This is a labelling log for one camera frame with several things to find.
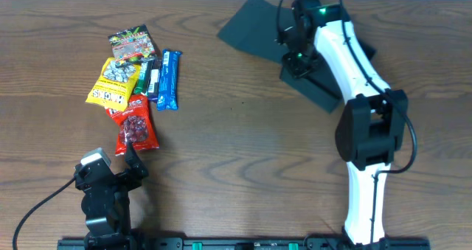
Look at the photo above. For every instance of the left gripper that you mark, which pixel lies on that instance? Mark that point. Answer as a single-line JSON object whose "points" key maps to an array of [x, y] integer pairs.
{"points": [[120, 176]]}

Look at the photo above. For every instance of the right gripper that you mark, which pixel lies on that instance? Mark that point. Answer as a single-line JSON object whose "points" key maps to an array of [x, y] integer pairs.
{"points": [[299, 67]]}

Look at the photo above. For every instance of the dark green box with lid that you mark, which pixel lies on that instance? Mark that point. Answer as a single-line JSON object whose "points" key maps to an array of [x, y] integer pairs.
{"points": [[258, 32]]}

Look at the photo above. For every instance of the green snack bar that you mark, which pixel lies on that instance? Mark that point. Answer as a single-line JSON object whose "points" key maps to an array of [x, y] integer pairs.
{"points": [[144, 78]]}

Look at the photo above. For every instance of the blue Oreo cookie pack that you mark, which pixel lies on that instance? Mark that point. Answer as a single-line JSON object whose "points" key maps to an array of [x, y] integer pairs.
{"points": [[167, 99]]}

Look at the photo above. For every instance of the Haribo gummy candy bag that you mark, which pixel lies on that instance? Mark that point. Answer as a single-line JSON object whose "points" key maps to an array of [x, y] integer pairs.
{"points": [[132, 46]]}

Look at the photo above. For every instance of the dark blue snack bar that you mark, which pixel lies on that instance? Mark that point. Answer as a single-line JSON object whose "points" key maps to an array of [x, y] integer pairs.
{"points": [[153, 86]]}

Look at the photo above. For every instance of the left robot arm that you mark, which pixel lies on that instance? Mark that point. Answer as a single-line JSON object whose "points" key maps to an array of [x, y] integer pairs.
{"points": [[106, 202]]}

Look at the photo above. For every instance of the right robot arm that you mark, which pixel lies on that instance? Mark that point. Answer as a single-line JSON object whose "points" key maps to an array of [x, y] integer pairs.
{"points": [[374, 116]]}

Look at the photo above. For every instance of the red candy bag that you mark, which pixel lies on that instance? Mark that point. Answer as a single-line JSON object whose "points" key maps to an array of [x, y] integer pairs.
{"points": [[135, 125]]}

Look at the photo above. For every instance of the yellow snack bag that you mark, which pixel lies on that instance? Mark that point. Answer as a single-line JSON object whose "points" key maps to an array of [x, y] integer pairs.
{"points": [[114, 86]]}

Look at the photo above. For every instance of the black mounting rail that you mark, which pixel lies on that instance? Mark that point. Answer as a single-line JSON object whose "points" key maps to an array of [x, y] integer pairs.
{"points": [[311, 243]]}

